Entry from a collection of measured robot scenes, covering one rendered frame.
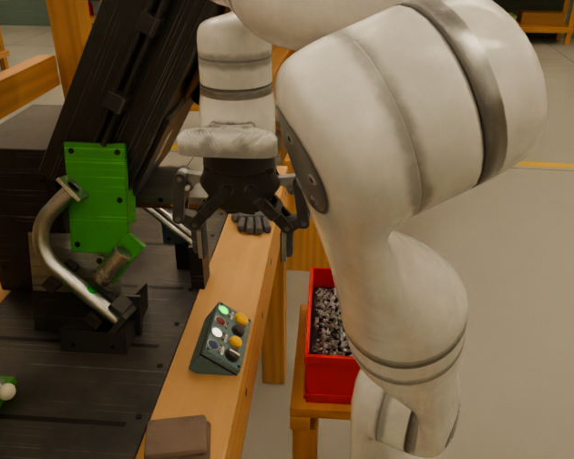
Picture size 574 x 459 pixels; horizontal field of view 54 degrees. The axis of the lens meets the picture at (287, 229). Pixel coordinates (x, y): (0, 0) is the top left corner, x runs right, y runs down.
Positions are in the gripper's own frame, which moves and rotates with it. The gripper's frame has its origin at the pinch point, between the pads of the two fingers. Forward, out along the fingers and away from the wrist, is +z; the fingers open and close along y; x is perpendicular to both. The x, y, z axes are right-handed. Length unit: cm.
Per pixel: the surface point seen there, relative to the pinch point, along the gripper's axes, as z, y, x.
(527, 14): 89, -293, -866
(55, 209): 13, 40, -34
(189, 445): 36.9, 10.3, -3.9
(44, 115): 6, 56, -66
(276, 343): 109, 9, -115
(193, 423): 36.9, 10.5, -8.1
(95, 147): 3, 34, -40
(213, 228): 40, 21, -78
